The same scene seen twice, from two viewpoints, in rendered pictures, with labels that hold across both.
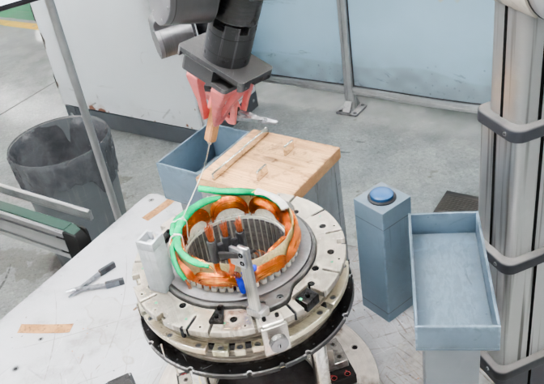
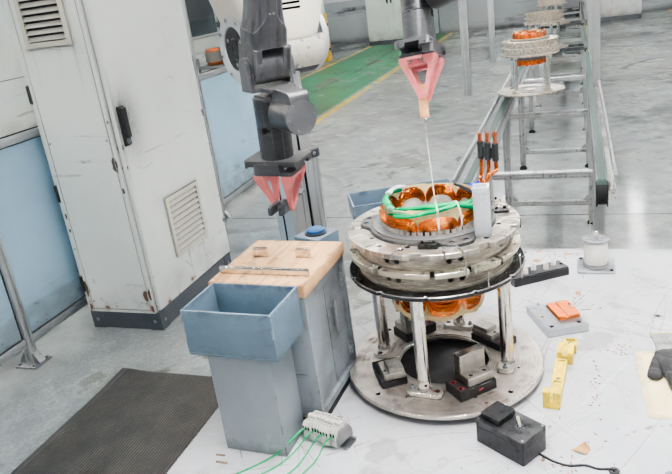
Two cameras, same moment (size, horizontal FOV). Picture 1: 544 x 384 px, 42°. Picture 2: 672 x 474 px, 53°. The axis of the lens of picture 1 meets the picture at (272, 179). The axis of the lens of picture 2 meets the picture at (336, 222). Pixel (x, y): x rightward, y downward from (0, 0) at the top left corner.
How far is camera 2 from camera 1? 1.76 m
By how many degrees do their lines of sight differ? 92
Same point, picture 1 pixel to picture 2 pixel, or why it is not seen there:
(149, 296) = (497, 235)
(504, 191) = (319, 196)
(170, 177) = (280, 322)
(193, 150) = (218, 327)
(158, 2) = not seen: outside the picture
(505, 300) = not seen: hidden behind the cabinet
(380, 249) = not seen: hidden behind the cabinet
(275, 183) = (315, 250)
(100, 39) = not seen: outside the picture
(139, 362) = (442, 452)
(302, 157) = (272, 249)
